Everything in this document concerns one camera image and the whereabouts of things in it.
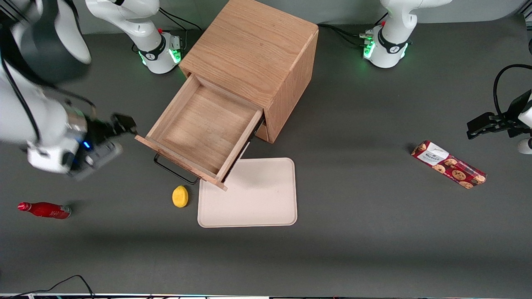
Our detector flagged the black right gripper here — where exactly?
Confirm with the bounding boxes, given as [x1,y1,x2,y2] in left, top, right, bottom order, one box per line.
[85,113,138,147]

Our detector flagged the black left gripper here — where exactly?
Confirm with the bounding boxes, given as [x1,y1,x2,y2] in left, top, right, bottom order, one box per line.
[466,91,532,140]

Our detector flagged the wooden drawer cabinet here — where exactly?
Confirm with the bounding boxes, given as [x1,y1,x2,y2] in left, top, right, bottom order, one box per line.
[180,0,319,144]

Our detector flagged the red cookie box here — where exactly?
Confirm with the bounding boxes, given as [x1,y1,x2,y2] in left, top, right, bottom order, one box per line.
[411,140,487,189]

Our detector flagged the yellow lemon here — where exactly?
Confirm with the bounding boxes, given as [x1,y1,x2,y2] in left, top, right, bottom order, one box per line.
[172,185,189,208]

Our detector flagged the red bottle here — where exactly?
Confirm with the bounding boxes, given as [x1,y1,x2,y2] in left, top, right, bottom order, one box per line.
[17,202,72,220]

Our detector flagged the beige rectangular tray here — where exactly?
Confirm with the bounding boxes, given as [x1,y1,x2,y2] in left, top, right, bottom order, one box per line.
[198,157,298,228]

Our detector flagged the black looped cable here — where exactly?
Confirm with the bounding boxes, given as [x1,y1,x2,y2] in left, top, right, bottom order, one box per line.
[493,64,532,118]

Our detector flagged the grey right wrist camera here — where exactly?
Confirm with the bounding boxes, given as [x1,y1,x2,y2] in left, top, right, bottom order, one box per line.
[68,142,124,180]

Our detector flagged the black cable along right arm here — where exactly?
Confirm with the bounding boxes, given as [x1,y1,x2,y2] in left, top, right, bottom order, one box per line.
[0,54,97,144]

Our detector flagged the thin black cable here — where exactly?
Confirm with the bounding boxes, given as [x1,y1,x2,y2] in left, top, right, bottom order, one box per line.
[0,275,95,299]

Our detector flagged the black base cable bundle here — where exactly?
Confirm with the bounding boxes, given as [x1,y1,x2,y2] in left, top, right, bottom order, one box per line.
[318,24,367,47]

